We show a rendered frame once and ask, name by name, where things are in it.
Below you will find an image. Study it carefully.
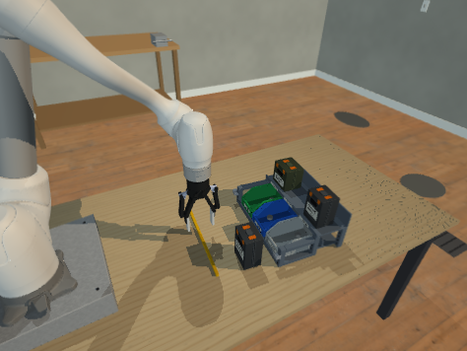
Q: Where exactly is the green bin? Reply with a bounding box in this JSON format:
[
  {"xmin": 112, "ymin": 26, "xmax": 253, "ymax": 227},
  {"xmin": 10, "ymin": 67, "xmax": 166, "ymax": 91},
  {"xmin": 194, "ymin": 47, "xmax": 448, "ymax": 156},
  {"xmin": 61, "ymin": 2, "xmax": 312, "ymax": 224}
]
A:
[{"xmin": 242, "ymin": 183, "xmax": 283, "ymax": 218}]

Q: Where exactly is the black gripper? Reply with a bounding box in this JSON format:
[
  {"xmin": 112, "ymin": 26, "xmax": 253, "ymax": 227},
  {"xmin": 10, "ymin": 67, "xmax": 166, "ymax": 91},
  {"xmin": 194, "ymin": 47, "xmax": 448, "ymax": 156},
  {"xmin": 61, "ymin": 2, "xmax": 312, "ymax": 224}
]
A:
[{"xmin": 178, "ymin": 179, "xmax": 220, "ymax": 232}]

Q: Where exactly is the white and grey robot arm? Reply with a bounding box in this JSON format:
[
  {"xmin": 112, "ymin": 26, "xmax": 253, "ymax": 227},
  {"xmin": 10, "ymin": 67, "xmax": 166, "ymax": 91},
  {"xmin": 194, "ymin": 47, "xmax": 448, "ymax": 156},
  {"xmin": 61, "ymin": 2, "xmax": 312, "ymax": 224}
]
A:
[{"xmin": 0, "ymin": 0, "xmax": 213, "ymax": 327}]

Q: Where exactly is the grey open bin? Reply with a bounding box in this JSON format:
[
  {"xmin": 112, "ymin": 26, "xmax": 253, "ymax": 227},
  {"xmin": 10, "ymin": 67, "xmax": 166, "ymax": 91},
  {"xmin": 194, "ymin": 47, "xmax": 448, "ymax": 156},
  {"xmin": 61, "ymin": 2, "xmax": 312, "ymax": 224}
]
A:
[{"xmin": 266, "ymin": 216, "xmax": 312, "ymax": 257}]

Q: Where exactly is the blue open bin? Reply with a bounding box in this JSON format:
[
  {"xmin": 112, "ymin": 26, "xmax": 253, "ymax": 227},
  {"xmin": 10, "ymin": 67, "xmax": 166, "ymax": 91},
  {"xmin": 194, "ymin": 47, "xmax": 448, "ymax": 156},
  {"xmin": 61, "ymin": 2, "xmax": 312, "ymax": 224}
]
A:
[{"xmin": 253, "ymin": 198, "xmax": 297, "ymax": 238}]

